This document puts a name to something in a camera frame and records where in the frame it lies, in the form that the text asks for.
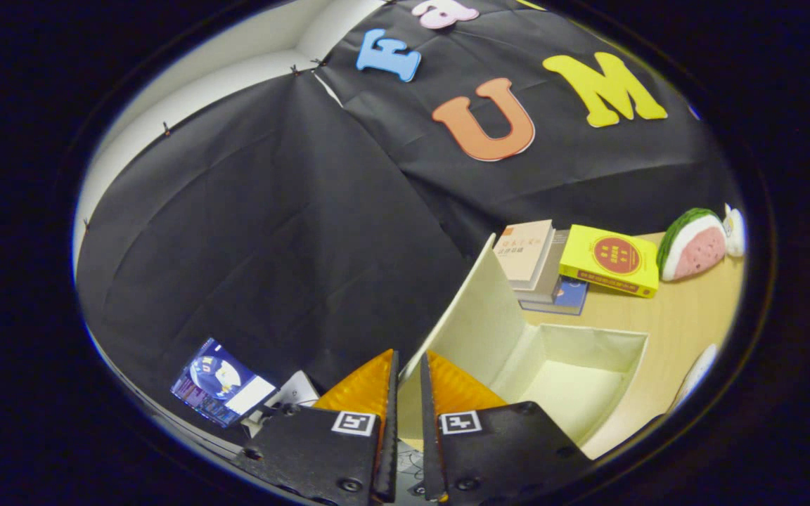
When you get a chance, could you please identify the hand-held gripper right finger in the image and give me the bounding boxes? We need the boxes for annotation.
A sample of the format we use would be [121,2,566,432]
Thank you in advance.
[418,349,593,506]

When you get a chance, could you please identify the black backdrop cloth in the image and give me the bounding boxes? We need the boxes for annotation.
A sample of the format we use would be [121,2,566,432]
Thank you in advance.
[76,0,743,450]

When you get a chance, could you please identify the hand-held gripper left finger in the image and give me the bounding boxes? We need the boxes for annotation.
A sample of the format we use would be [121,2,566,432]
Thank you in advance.
[231,349,400,506]

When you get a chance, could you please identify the cream fabric storage box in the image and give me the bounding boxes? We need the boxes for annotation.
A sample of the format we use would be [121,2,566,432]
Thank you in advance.
[397,233,650,459]

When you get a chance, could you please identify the yellow book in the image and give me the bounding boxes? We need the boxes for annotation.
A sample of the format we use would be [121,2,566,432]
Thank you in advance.
[558,225,660,299]

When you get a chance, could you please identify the white plush toy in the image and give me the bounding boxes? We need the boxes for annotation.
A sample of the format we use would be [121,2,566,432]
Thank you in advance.
[721,204,747,257]

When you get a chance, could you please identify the blue book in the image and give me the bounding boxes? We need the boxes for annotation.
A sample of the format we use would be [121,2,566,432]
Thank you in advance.
[521,275,589,316]

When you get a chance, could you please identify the smartphone with lit screen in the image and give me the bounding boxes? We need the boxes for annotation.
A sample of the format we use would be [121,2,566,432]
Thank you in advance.
[171,337,278,428]

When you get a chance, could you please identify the white canvas shoe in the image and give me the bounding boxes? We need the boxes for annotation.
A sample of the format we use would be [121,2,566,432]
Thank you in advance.
[671,342,719,414]

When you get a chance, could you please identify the watermelon slice plush toy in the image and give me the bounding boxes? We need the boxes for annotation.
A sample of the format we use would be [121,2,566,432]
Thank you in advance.
[656,208,727,283]

